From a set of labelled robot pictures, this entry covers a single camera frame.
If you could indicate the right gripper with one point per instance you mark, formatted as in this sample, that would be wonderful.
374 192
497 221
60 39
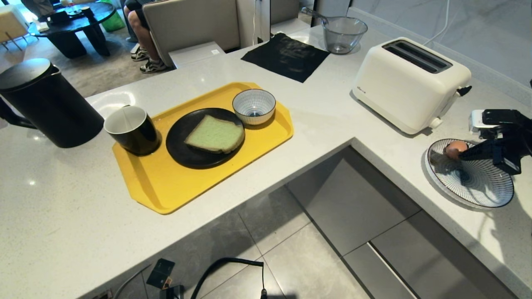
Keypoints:
508 155

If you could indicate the brown egg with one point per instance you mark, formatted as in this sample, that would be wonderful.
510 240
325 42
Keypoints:
454 148

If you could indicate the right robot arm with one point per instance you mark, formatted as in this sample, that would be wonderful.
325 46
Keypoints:
527 145

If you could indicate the green bread slice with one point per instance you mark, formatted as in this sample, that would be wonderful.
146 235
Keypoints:
214 135

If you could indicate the black mug white inside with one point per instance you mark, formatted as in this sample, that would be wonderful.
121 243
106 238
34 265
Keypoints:
139 137

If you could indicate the black electric kettle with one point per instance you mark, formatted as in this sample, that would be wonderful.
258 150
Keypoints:
50 104

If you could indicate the striped ceramic plate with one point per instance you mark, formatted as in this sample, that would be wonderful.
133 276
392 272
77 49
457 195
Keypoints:
474 182

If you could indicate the white toaster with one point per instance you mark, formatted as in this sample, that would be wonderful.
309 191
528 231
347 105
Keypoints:
399 89

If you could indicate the grey cabinet drawer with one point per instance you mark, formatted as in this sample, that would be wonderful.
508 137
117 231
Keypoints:
440 257
353 199

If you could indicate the clear glass bowl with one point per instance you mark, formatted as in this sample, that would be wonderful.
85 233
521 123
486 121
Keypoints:
345 35

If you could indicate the black cloth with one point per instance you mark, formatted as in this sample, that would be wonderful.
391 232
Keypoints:
286 56

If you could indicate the small striped ceramic bowl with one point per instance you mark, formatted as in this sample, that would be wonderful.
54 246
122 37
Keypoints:
253 114

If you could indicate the black round plate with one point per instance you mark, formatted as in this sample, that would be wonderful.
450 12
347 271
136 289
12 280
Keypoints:
183 145

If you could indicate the beige sofa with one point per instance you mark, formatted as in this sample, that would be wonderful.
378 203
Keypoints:
191 25

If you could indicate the yellow plastic tray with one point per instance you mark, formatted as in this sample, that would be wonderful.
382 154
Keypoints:
166 187

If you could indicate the black card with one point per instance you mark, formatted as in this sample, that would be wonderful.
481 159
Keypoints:
160 272

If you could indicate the person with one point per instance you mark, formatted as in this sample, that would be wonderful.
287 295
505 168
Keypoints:
143 37

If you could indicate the green bag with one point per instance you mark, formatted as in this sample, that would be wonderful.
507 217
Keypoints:
113 20

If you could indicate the black coffee table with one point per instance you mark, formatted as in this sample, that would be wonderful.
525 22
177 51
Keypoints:
75 27

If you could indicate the white stool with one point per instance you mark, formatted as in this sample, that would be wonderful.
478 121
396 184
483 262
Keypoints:
11 23

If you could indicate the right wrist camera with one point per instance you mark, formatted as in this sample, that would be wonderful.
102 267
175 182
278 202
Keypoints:
478 120

